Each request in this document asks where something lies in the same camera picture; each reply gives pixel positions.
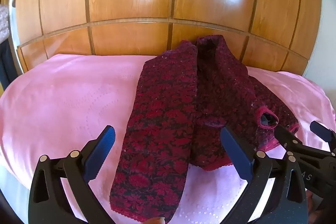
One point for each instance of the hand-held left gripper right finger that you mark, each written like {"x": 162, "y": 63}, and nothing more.
{"x": 236, "y": 153}

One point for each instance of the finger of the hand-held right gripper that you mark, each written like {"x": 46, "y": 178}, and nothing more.
{"x": 323, "y": 132}
{"x": 287, "y": 138}

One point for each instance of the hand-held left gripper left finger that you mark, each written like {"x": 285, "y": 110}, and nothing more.
{"x": 101, "y": 153}

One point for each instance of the red black patterned knit sweater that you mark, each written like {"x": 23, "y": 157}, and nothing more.
{"x": 157, "y": 134}

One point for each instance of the pink bedspread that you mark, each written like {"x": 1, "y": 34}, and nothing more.
{"x": 65, "y": 108}

